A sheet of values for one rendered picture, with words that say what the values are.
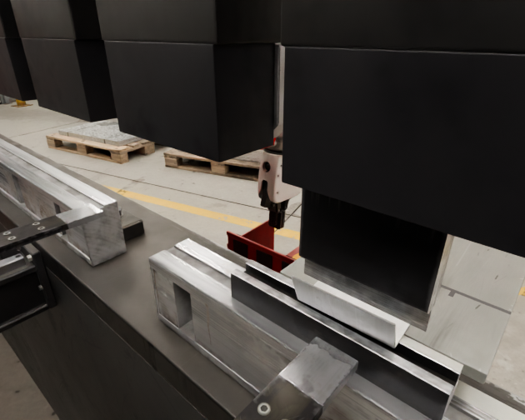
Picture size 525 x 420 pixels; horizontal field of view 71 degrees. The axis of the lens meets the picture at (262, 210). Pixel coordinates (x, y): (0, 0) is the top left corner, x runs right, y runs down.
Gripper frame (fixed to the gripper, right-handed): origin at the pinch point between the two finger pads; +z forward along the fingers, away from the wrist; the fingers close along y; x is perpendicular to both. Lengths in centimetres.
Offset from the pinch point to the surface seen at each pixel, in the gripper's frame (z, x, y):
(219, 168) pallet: 63, 191, 171
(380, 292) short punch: -17, -36, -37
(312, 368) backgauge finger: -13, -34, -42
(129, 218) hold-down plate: -4.0, 13.0, -27.2
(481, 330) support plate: -13, -42, -31
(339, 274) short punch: -17, -33, -37
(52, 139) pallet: 64, 399, 111
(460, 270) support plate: -13.9, -38.8, -23.1
